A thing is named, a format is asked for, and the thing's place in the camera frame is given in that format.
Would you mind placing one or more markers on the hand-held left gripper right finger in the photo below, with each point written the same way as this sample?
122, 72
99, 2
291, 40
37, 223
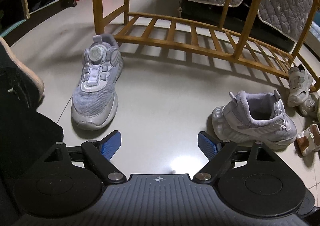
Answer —
208, 145

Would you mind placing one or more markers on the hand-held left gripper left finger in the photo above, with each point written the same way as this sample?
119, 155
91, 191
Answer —
111, 145

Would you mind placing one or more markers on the lavender dial sneaker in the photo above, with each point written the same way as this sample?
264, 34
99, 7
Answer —
97, 91
235, 126

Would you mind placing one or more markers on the white beige velcro sneaker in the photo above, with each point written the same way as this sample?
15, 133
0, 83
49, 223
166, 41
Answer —
308, 141

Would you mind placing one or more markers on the white grey velcro sneaker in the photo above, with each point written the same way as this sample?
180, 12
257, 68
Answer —
310, 106
298, 86

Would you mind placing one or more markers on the wooden shoe rack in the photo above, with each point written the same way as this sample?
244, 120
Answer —
98, 4

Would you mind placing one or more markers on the person's black trouser leg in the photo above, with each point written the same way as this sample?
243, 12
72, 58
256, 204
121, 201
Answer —
25, 128

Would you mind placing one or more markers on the black slipper tan sole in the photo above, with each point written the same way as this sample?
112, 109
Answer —
17, 81

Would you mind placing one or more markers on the blue white mattress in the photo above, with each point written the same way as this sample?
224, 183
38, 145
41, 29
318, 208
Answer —
315, 38

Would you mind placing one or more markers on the dark wooden cabinet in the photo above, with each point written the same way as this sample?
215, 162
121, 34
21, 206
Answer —
15, 28

